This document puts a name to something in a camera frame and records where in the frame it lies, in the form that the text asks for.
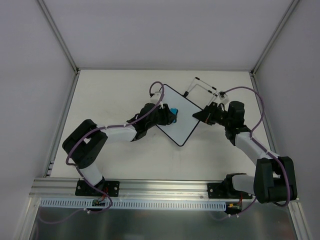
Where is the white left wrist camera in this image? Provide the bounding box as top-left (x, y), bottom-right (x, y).
top-left (150, 91), bottom-right (164, 109)

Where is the blue whiteboard eraser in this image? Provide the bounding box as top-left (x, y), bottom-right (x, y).
top-left (170, 108), bottom-right (179, 123)

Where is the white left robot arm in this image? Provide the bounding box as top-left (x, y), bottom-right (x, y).
top-left (62, 103), bottom-right (179, 197)

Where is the white slotted cable duct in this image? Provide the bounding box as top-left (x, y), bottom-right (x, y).
top-left (39, 198), bottom-right (227, 212)

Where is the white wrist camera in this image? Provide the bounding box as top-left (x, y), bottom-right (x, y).
top-left (150, 91), bottom-right (164, 109)
top-left (218, 91), bottom-right (230, 105)

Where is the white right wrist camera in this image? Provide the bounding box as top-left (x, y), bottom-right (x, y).
top-left (218, 91), bottom-right (230, 105)

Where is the right aluminium frame post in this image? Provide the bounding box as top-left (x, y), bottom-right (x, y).
top-left (250, 0), bottom-right (300, 77)

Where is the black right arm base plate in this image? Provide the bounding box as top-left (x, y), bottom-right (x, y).
top-left (207, 182), bottom-right (253, 200)

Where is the aluminium frame post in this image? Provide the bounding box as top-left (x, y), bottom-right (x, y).
top-left (250, 0), bottom-right (300, 77)
top-left (35, 0), bottom-right (79, 74)

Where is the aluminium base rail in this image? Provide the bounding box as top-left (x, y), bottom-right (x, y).
top-left (28, 177), bottom-right (239, 201)

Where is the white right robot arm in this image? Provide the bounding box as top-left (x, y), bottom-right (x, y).
top-left (193, 101), bottom-right (298, 206)

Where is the small white whiteboard black frame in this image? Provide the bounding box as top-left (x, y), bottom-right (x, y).
top-left (157, 84), bottom-right (202, 147)

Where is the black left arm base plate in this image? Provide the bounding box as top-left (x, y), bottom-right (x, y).
top-left (75, 179), bottom-right (120, 197)

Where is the left aluminium frame post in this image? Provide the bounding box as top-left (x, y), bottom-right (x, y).
top-left (35, 0), bottom-right (79, 74)

